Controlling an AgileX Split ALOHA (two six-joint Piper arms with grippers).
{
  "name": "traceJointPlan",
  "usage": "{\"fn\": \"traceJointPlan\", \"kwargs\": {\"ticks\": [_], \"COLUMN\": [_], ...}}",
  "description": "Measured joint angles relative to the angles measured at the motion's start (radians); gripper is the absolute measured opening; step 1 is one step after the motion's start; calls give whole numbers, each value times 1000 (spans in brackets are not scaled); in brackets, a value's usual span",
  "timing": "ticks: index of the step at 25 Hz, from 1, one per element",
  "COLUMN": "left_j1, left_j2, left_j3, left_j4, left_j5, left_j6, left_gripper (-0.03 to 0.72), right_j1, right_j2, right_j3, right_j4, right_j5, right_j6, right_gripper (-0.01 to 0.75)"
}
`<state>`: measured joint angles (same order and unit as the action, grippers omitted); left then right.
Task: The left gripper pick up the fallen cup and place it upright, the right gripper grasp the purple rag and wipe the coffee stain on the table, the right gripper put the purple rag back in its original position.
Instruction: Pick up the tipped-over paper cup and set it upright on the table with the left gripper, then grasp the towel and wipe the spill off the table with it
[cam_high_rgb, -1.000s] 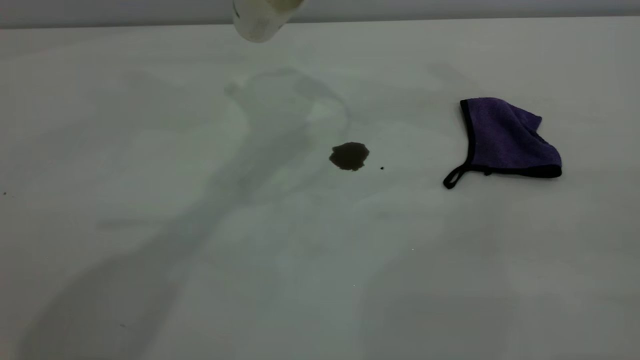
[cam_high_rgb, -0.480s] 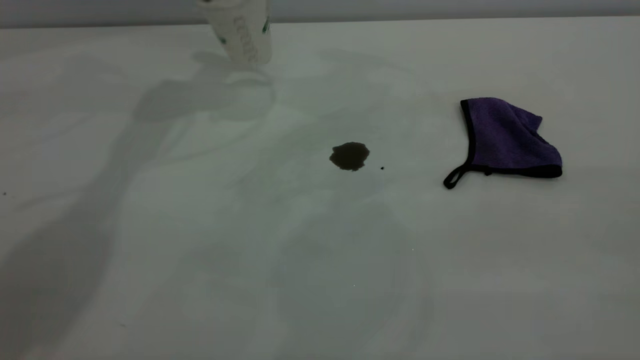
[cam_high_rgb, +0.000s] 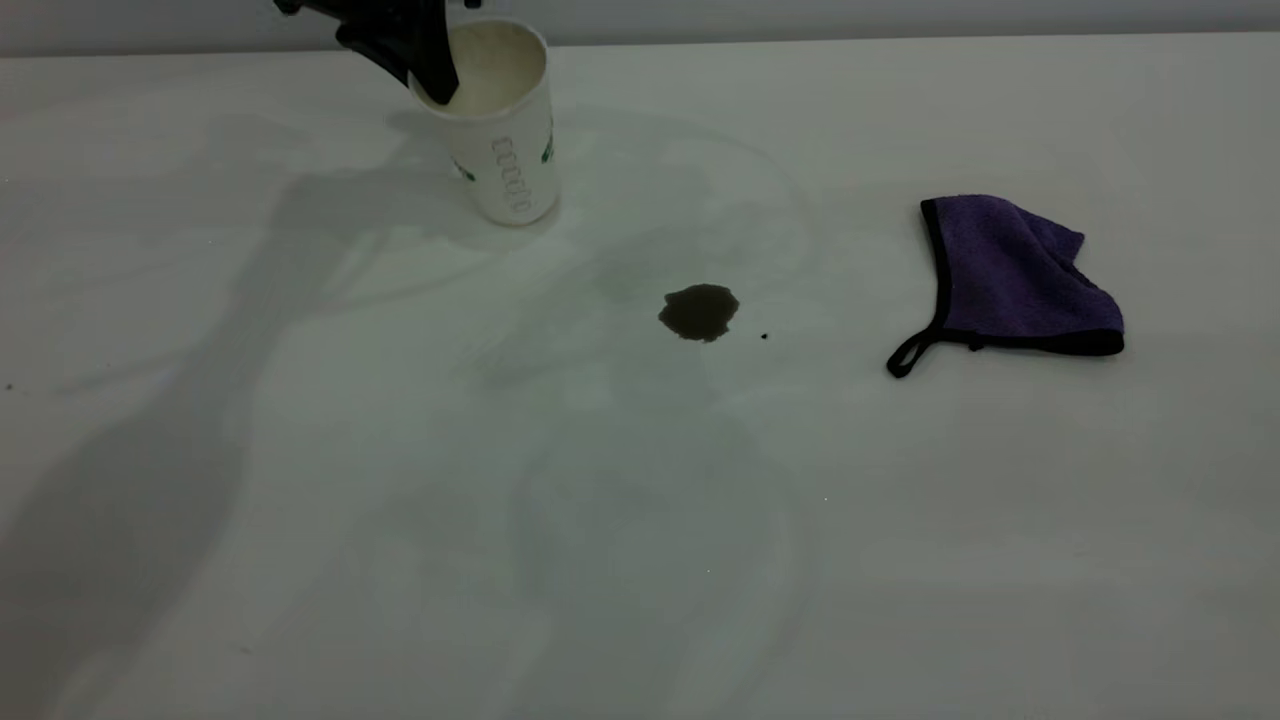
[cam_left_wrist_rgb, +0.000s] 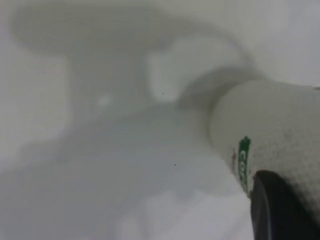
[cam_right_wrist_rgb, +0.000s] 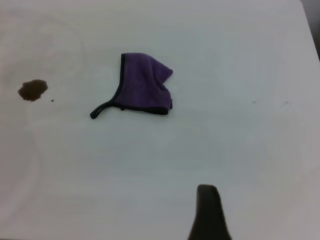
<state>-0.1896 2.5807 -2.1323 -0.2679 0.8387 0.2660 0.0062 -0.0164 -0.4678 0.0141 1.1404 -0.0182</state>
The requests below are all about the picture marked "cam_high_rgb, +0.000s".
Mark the dark coffee spill puddle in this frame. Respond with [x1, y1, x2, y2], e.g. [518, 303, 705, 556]
[658, 284, 742, 343]

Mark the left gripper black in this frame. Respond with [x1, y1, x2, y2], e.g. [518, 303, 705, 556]
[274, 0, 483, 107]

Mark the white paper cup green logo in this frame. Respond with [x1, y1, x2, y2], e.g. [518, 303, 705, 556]
[411, 19, 561, 227]

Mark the purple cloth with black trim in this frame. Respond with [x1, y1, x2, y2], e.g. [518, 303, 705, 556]
[886, 195, 1126, 380]

